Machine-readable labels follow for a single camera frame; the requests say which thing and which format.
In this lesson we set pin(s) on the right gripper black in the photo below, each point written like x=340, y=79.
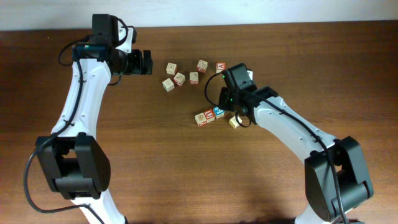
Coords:
x=221, y=101

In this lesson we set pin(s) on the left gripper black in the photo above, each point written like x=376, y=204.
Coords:
x=137, y=68

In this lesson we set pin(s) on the wooden block blue number 5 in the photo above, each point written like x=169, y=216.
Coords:
x=218, y=112

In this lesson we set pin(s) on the wooden block yellow print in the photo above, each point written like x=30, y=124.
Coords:
x=235, y=122

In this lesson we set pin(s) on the wooden block red Y side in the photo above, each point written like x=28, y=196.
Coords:
x=200, y=119

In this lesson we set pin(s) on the wooden block red letter U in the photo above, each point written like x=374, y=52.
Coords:
x=209, y=115

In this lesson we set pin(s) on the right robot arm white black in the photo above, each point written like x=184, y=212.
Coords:
x=337, y=179

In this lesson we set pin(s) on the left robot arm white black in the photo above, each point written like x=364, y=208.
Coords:
x=73, y=163

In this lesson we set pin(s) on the wooden block red letter A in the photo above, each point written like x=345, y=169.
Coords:
x=220, y=66

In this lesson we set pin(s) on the plain wooden block far left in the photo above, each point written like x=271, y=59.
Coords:
x=171, y=68

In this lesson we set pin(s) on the wooden block green V side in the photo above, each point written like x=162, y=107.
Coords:
x=168, y=85

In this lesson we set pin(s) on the wooden block red bottom centre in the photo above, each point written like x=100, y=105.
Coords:
x=194, y=77

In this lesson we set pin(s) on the wooden block red upper centre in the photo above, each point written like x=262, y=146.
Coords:
x=202, y=66

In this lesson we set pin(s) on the wooden block red side tilted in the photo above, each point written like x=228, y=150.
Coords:
x=179, y=79

